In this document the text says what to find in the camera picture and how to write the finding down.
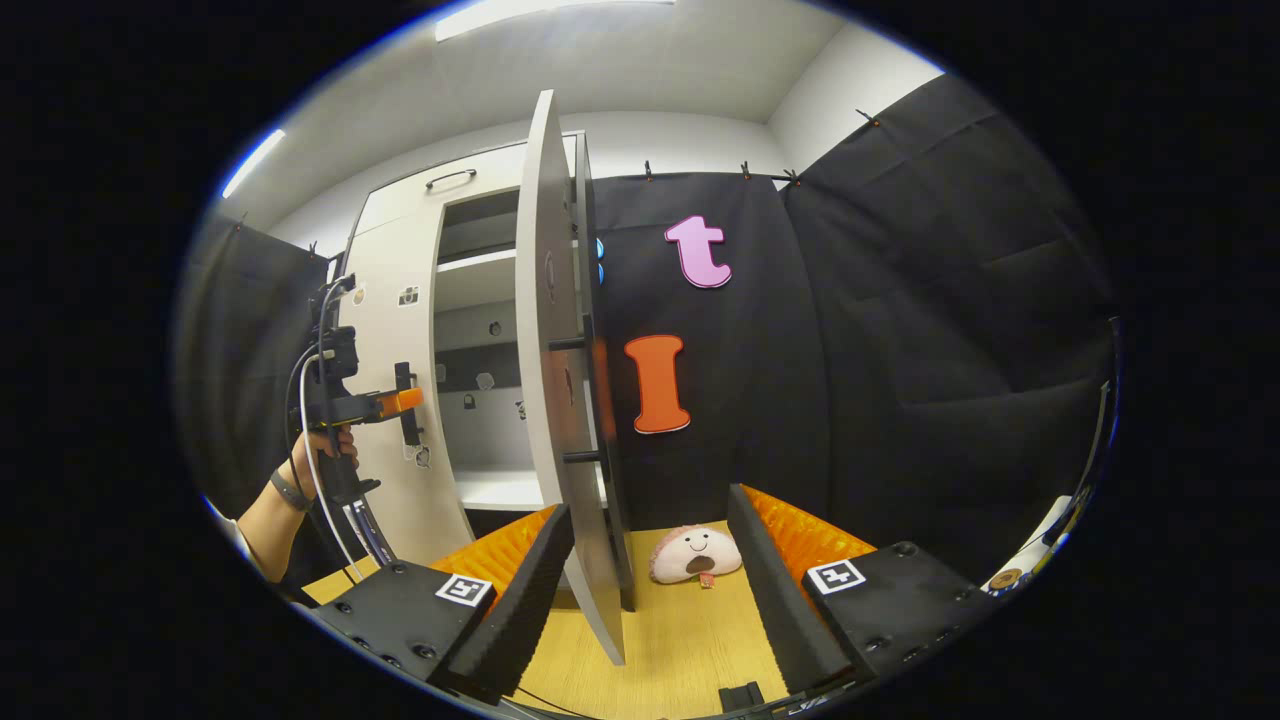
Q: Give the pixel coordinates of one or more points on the black backdrop cloth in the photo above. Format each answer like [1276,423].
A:
[900,350]

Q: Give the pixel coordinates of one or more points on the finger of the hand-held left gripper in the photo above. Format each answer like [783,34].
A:
[402,401]

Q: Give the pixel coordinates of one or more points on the beige double-door shoe cabinet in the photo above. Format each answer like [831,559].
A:
[480,290]

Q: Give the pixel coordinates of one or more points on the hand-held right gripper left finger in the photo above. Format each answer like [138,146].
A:
[518,610]

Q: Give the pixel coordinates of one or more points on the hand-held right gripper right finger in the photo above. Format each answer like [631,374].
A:
[785,610]

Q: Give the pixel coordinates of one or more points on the small ceiling light panel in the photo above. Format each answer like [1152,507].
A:
[253,163]

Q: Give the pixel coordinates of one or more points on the long ceiling light panel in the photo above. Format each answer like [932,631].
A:
[540,12]

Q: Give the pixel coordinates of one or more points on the pink plush toy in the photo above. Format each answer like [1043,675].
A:
[695,555]

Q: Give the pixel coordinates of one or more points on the white printed object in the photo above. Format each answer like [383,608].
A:
[1040,545]

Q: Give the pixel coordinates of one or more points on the white blue cardboard box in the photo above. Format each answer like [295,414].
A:
[372,535]

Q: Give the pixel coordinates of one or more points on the dark wristband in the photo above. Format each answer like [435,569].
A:
[288,492]

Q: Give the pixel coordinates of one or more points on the beige cabinet door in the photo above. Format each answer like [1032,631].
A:
[385,260]
[555,400]

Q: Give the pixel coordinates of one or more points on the beige cabinet drawer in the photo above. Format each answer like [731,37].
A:
[400,205]

